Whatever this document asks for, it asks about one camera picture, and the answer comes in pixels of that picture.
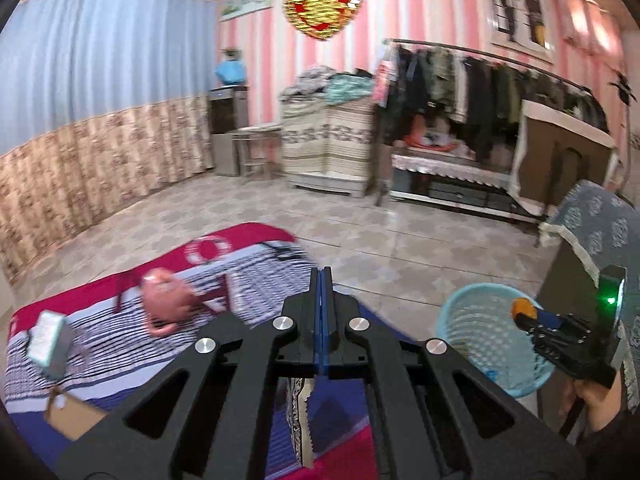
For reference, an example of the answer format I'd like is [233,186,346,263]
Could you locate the dark figure wall poster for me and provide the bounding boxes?
[487,0,556,63]

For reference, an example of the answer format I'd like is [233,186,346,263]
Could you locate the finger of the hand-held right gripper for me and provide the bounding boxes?
[515,310,587,335]
[525,329,592,367]

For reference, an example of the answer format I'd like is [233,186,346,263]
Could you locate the heart wall ornament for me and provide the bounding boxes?
[283,0,367,43]

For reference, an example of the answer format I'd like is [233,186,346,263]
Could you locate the clothes rack with hanging clothes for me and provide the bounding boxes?
[372,37,608,206]

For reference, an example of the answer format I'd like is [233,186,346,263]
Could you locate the person's right forearm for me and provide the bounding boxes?
[570,410,640,480]

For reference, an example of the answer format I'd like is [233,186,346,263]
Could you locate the person's right hand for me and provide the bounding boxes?
[561,374,624,432]

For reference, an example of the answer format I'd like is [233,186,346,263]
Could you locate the grey water dispenser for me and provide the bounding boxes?
[209,86,249,177]

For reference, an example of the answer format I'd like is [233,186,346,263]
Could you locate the blue and floral curtain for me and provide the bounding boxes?
[0,0,222,281]

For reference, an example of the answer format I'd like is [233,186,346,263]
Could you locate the pile of clothes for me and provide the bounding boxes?
[292,65,377,106]

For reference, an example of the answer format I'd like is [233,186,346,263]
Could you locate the green tissue box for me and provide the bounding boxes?
[27,310,74,379]

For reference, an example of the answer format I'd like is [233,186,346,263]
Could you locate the framed landscape picture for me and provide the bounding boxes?
[219,0,275,22]

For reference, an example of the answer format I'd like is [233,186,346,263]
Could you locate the red and blue patterned blanket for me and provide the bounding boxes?
[7,222,401,480]

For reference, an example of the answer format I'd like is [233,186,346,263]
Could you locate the small metal table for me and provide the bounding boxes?
[227,125,283,181]

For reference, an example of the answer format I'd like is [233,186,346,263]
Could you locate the grey patterned furniture cover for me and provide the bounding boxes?
[537,179,640,411]

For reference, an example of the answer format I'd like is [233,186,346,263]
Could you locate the brown cardboard piece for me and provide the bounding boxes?
[44,385,109,441]

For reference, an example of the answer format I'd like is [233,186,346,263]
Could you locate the light blue plastic basket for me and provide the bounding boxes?
[436,284,556,401]

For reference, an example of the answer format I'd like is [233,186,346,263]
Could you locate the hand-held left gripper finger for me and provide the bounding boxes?
[55,267,323,480]
[322,267,586,480]

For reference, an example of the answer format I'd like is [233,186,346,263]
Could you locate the cloth-covered cabinet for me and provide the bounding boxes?
[279,95,378,196]

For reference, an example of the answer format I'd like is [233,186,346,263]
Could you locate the dark bird wall sticker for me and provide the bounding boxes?
[609,72,633,106]

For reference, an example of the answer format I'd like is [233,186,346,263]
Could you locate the low bench with lace cloth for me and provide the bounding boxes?
[390,152,546,226]

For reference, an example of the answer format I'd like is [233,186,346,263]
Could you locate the orange round container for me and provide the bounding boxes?
[510,298,539,322]

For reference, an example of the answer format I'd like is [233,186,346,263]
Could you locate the blue covered water bottle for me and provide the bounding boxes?
[215,60,248,88]

